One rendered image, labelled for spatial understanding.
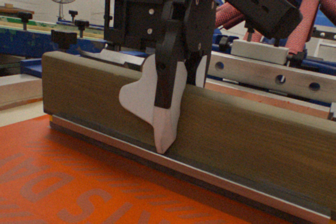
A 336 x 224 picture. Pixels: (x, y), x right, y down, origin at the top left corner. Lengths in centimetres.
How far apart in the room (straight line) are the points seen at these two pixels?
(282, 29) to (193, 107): 10
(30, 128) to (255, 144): 28
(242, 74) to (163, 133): 44
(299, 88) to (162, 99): 45
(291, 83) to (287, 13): 44
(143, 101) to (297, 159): 14
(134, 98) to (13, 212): 14
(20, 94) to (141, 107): 26
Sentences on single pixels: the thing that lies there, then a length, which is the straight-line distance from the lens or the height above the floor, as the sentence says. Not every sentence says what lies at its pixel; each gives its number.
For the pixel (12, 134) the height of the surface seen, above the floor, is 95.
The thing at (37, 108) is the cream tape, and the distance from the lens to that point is 48.
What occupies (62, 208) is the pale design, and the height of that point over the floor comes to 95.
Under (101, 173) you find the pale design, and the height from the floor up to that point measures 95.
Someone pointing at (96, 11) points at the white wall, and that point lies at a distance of 593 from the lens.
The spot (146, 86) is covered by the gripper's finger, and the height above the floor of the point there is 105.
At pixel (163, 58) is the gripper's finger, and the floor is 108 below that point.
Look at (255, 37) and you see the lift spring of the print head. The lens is 93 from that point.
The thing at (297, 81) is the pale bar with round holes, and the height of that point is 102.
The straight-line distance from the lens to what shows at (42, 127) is 41.
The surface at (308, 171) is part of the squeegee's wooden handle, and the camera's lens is 27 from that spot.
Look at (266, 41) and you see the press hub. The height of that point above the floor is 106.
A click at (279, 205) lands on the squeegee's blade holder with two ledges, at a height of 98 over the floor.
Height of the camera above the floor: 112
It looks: 19 degrees down
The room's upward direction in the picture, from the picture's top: 9 degrees clockwise
